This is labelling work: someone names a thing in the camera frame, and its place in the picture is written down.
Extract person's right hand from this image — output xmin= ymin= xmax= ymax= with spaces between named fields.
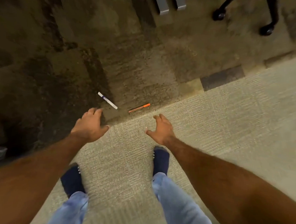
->
xmin=145 ymin=113 xmax=177 ymax=147

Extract person's left hand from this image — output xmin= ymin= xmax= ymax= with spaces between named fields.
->
xmin=70 ymin=107 xmax=110 ymax=144

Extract person's right forearm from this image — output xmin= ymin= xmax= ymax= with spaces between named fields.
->
xmin=160 ymin=135 xmax=296 ymax=224

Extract person's left forearm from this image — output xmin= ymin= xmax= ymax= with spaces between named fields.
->
xmin=0 ymin=129 xmax=91 ymax=224

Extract person's right navy sock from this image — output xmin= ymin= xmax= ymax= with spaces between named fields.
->
xmin=152 ymin=146 xmax=170 ymax=177

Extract person's navy sock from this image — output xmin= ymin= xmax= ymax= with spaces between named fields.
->
xmin=152 ymin=146 xmax=170 ymax=177
xmin=60 ymin=162 xmax=87 ymax=199

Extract white pen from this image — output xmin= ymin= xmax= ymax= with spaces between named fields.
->
xmin=97 ymin=92 xmax=119 ymax=110

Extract person's left navy sock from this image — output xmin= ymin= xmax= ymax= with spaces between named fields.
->
xmin=60 ymin=162 xmax=87 ymax=199

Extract person's right jeans leg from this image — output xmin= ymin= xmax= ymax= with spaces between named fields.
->
xmin=150 ymin=172 xmax=219 ymax=224

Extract person's jeans leg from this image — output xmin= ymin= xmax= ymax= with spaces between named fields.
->
xmin=150 ymin=172 xmax=219 ymax=224
xmin=46 ymin=190 xmax=89 ymax=224

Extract person's left jeans leg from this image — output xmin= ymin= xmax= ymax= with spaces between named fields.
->
xmin=46 ymin=190 xmax=89 ymax=224

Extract grey metal furniture leg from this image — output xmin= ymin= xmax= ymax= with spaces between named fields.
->
xmin=153 ymin=0 xmax=170 ymax=16

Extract black office chair base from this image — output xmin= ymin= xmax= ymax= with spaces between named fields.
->
xmin=211 ymin=0 xmax=280 ymax=37

